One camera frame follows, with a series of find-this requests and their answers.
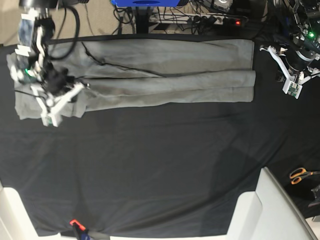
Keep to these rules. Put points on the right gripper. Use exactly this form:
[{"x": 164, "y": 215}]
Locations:
[{"x": 57, "y": 82}]

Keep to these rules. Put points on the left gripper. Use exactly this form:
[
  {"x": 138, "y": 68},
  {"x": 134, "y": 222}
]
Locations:
[{"x": 297, "y": 61}]

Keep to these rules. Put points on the grey T-shirt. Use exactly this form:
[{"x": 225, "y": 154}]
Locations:
[{"x": 125, "y": 73}]

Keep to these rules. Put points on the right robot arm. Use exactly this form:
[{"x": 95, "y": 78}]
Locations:
[{"x": 32, "y": 64}]

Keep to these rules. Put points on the blue box on stand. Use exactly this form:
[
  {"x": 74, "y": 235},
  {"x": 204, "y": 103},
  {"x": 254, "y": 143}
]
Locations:
[{"x": 145, "y": 3}]

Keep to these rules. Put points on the white power strip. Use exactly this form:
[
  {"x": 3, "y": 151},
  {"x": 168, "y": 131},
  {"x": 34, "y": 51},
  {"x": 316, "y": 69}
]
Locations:
[{"x": 189, "y": 19}]

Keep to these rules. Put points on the white bin right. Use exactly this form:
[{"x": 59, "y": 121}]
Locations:
[{"x": 268, "y": 213}]

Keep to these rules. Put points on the white bin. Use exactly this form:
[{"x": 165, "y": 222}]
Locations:
[
  {"x": 268, "y": 213},
  {"x": 15, "y": 223}
]

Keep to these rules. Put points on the black table cloth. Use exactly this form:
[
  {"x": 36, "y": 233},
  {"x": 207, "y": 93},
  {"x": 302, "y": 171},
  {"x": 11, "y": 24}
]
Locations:
[{"x": 173, "y": 170}]

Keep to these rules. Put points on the white bin left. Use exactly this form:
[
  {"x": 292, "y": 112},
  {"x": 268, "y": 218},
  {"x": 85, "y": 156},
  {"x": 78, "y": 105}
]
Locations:
[{"x": 15, "y": 223}]

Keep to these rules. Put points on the red blue clamp bottom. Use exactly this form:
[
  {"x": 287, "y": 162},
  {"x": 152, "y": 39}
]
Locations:
[{"x": 80, "y": 231}]

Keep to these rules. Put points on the orange handled scissors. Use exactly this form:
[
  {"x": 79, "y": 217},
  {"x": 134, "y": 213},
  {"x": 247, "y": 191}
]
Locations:
[{"x": 301, "y": 173}]

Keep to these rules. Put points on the black metal bracket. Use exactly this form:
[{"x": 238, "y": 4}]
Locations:
[{"x": 316, "y": 193}]

